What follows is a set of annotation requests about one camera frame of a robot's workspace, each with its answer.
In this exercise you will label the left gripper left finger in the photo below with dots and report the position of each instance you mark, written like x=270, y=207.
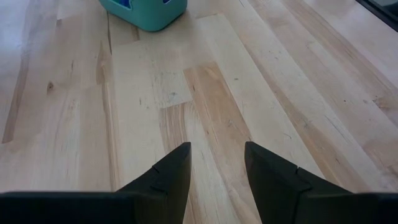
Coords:
x=168, y=186

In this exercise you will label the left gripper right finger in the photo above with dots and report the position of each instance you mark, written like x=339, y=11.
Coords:
x=280, y=193

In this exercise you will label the black aluminium rig frame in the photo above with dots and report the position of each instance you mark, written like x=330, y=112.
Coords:
x=381, y=12

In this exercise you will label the teal plastic bin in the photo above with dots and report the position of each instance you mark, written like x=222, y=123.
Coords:
x=149, y=15

